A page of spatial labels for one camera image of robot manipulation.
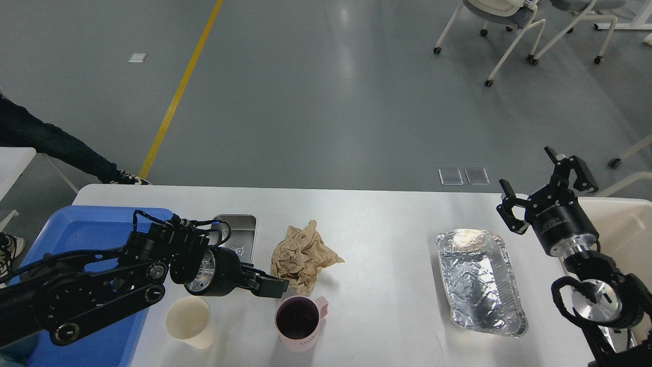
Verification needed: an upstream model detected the beige plastic bin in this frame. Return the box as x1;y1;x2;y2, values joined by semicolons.
578;197;650;280

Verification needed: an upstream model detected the left floor outlet plate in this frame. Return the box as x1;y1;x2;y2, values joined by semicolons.
438;168;464;186

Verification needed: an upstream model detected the chair leg with caster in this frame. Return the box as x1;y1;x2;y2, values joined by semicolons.
607;134;652;169

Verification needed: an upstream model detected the right floor outlet plate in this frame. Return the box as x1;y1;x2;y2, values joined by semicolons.
464;167;491;185

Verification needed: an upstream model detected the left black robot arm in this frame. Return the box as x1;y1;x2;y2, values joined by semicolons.
2;209;288;348

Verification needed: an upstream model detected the small white floor plate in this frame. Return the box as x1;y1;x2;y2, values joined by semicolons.
127;52;148;63

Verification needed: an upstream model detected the cream paper cup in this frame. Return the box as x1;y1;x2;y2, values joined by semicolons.
165;296;216;349

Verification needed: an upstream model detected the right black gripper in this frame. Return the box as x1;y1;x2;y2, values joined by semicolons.
496;146;599;256

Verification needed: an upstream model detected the person in dark jeans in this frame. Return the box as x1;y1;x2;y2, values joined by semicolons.
1;95;150;185

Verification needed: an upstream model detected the pink mug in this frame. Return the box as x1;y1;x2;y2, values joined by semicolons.
275;295;329;353

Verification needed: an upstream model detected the aluminium foil tray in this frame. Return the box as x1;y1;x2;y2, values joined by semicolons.
435;228;529;338

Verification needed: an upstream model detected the blue plastic tray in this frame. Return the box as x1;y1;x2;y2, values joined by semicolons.
2;206;177;349

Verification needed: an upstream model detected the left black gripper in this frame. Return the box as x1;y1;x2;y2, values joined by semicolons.
184;247;289;298

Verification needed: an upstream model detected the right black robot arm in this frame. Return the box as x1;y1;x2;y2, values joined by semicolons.
497;146;651;366

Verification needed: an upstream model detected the black white sneaker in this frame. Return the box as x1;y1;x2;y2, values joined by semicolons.
1;232;25;277

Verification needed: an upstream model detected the crumpled brown paper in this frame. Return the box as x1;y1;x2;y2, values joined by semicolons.
270;219;345;296

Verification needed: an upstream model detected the floor outlet plate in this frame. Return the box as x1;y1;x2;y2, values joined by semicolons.
464;167;491;185
438;168;464;186

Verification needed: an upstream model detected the steel rectangular container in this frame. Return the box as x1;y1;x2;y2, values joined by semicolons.
209;214;257;264

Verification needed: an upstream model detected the white office chair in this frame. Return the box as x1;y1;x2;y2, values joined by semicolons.
432;1;547;88
527;0;630;66

